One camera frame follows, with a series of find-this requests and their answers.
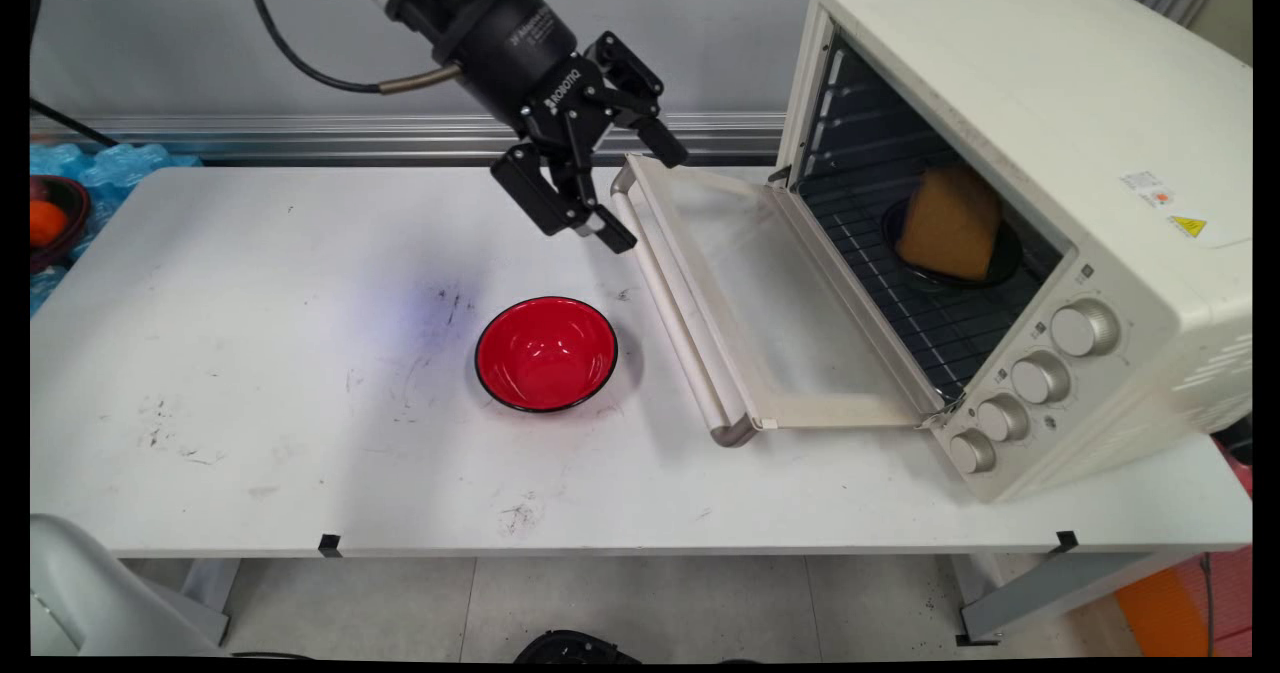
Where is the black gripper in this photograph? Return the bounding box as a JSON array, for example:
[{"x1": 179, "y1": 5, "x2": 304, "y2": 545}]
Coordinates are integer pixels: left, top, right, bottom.
[{"x1": 385, "y1": 0, "x2": 690, "y2": 255}]

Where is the brown bread slice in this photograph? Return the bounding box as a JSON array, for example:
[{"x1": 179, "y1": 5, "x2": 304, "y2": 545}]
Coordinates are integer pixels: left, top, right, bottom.
[{"x1": 897, "y1": 165, "x2": 1003, "y2": 282}]

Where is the red bowl with black rim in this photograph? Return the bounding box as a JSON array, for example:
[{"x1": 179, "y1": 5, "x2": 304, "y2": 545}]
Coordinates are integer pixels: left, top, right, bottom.
[{"x1": 474, "y1": 296, "x2": 619, "y2": 414}]

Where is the cream toaster oven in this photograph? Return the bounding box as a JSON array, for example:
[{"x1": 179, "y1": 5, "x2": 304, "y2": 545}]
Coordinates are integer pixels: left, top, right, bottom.
[{"x1": 775, "y1": 0, "x2": 1253, "y2": 502}]

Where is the black plate in oven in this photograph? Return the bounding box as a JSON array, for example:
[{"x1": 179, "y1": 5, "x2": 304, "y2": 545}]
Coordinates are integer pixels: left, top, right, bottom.
[{"x1": 880, "y1": 196, "x2": 1023, "y2": 290}]

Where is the small silver oven knob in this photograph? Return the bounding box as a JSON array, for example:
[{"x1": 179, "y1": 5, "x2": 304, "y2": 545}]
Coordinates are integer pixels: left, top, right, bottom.
[{"x1": 948, "y1": 429, "x2": 997, "y2": 475}]

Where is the black object on floor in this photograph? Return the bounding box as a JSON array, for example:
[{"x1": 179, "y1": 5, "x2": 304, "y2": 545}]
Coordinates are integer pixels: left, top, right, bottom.
[{"x1": 513, "y1": 630, "x2": 641, "y2": 666}]

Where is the dark bowl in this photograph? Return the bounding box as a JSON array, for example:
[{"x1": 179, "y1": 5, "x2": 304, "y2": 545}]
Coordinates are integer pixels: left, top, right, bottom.
[{"x1": 30, "y1": 175, "x2": 93, "y2": 274}]

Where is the large silver oven knob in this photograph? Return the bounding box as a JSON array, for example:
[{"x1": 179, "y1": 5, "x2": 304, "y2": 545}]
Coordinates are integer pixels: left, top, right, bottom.
[{"x1": 1050, "y1": 299, "x2": 1121, "y2": 358}]

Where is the orange fruit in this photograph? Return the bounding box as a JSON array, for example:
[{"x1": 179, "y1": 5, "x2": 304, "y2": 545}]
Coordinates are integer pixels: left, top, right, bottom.
[{"x1": 30, "y1": 200, "x2": 69, "y2": 249}]

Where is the white label sticker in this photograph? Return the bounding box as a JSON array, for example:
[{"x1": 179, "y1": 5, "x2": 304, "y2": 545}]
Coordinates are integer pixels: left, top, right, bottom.
[{"x1": 1120, "y1": 170, "x2": 1176, "y2": 210}]

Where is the grey table leg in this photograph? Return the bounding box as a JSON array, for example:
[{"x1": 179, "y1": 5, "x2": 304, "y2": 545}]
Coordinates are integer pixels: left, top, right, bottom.
[
  {"x1": 950, "y1": 551, "x2": 1191, "y2": 647},
  {"x1": 180, "y1": 558, "x2": 241, "y2": 646}
]

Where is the grey chair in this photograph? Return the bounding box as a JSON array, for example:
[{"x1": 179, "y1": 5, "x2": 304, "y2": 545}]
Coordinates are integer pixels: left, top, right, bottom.
[{"x1": 30, "y1": 513, "x2": 227, "y2": 659}]

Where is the orange box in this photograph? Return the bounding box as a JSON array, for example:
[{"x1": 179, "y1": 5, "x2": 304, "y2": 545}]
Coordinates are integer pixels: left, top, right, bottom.
[{"x1": 1115, "y1": 565, "x2": 1213, "y2": 659}]

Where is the red crate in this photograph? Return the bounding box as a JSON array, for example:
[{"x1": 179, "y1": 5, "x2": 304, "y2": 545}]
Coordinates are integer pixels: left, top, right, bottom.
[{"x1": 1175, "y1": 545, "x2": 1253, "y2": 659}]

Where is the aluminium rail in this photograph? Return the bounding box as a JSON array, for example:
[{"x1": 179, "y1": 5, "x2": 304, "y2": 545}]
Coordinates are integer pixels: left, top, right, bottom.
[{"x1": 30, "y1": 111, "x2": 791, "y2": 167}]

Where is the black cable with metal end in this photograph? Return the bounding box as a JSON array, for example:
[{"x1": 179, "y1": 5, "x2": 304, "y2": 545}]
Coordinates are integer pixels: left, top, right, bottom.
[{"x1": 243, "y1": 0, "x2": 466, "y2": 96}]

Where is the metal wire oven rack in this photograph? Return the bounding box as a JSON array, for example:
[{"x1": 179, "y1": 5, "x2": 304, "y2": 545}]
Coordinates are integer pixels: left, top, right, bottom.
[{"x1": 795, "y1": 53, "x2": 1063, "y2": 404}]

